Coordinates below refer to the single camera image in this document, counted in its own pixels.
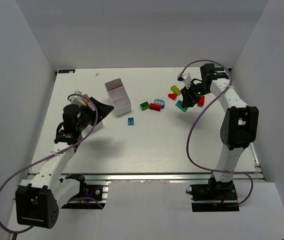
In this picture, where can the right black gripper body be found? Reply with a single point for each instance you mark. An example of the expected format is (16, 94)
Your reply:
(189, 97)

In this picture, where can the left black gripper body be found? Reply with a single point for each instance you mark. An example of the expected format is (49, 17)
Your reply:
(91, 113)

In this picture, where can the cyan and lime lego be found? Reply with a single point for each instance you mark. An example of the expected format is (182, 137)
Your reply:
(179, 105)

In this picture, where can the lime lego brick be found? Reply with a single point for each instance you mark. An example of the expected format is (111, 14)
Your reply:
(175, 90)

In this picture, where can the red long lego brick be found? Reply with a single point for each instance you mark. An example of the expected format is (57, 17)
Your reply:
(155, 107)

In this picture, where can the dark green lego brick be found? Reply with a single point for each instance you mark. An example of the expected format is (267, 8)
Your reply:
(144, 106)

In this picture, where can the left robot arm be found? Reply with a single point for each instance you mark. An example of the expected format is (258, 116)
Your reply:
(38, 203)

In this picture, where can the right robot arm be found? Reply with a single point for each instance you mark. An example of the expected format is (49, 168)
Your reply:
(239, 126)

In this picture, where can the red lego brick right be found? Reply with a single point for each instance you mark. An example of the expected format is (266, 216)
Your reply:
(201, 101)

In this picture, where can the white left sorting container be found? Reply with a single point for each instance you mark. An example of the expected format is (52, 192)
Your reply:
(99, 125)

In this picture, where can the white sorting container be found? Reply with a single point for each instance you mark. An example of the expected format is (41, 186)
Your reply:
(118, 97)
(99, 125)

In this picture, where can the small red sloped lego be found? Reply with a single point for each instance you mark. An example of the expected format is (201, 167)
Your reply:
(172, 96)

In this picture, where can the white right sorting container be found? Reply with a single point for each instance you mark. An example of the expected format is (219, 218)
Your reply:
(118, 97)

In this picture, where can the small cyan lego brick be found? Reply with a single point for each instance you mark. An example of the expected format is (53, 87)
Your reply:
(131, 121)

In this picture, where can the blue round toy piece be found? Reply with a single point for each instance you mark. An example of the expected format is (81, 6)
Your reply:
(159, 102)

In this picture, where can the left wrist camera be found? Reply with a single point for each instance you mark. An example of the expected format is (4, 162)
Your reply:
(79, 99)

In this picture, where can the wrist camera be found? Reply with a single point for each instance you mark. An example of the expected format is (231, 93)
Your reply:
(79, 99)
(186, 78)

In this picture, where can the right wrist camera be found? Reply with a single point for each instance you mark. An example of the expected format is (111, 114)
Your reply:
(186, 78)

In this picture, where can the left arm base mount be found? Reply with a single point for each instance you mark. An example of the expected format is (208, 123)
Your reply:
(91, 195)

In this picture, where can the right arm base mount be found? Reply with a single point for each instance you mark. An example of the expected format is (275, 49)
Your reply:
(203, 201)

